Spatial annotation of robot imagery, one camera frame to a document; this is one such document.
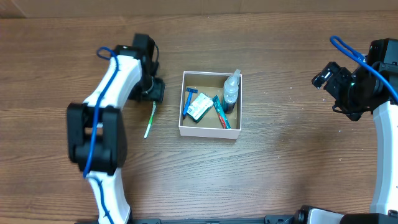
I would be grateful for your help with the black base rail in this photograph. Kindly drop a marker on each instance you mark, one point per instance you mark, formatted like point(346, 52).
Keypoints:
point(268, 219)

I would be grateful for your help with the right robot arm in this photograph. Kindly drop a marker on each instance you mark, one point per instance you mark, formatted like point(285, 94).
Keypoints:
point(356, 93)

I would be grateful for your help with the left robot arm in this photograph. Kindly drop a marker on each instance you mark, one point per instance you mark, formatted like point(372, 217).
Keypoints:
point(96, 136)

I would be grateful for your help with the white cardboard box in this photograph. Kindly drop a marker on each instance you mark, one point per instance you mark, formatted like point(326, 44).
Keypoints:
point(211, 84)

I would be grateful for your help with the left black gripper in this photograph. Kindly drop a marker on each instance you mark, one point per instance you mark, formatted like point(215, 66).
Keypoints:
point(154, 92)

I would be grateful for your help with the green white toothbrush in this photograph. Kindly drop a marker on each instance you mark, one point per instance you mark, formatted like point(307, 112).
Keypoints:
point(150, 121)

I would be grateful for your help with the blue disposable razor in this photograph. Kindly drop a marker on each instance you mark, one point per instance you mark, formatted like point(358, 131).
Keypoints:
point(190, 91)

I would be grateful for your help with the clear bottle with dark liquid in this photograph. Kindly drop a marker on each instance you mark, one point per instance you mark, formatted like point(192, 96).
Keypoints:
point(231, 92)

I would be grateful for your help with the green soap packet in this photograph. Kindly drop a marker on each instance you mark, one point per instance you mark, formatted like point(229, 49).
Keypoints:
point(199, 107)

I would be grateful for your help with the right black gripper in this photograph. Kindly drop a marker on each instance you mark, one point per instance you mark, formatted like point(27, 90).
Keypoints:
point(337, 81)

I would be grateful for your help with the Colgate toothpaste tube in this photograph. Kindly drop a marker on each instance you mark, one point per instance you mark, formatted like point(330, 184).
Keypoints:
point(220, 112)

